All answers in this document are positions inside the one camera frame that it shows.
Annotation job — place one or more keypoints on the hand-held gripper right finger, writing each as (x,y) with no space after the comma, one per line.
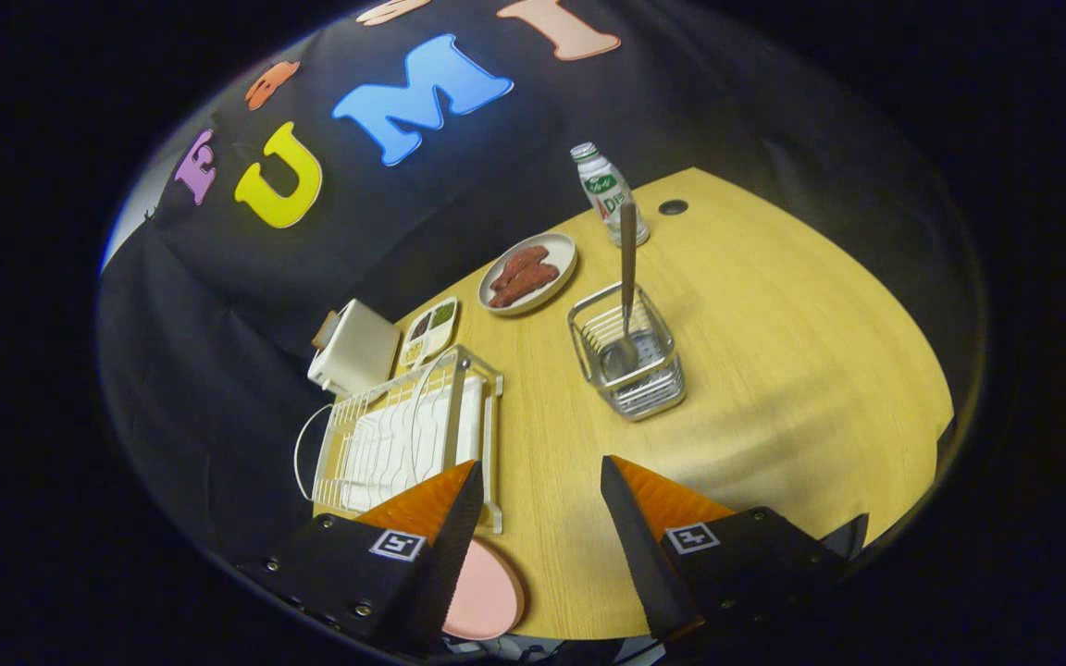
(644,555)

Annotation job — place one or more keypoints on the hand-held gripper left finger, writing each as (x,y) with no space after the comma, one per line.
(445,564)

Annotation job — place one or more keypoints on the pink plate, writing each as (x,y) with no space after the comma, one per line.
(487,592)

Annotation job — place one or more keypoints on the beige plate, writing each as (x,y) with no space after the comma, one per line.
(561,254)

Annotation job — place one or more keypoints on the white drip tray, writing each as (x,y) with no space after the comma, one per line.
(385,453)

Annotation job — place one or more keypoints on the pile of yellow soybeans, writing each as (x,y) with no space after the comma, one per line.
(413,351)

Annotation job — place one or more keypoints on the pile of white rice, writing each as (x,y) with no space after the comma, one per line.
(435,342)

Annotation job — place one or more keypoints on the white divided tray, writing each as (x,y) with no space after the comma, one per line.
(427,335)

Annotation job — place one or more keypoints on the white toaster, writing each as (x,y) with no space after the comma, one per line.
(357,347)

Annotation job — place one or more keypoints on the pile of dark beans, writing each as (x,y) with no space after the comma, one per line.
(421,326)

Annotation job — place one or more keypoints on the pile of green beans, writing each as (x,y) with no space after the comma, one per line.
(443,315)

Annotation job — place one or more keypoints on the brown toast slice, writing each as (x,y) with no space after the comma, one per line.
(327,328)

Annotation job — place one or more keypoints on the red meat slice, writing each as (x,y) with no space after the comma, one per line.
(526,285)
(519,266)

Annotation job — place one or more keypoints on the black table edge clip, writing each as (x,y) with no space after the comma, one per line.
(946,435)

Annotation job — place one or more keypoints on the black backdrop cloth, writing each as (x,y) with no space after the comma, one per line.
(218,324)

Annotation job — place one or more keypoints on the black table grommet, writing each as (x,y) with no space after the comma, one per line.
(673,206)

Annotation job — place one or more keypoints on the white drink bottle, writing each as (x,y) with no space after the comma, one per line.
(602,185)

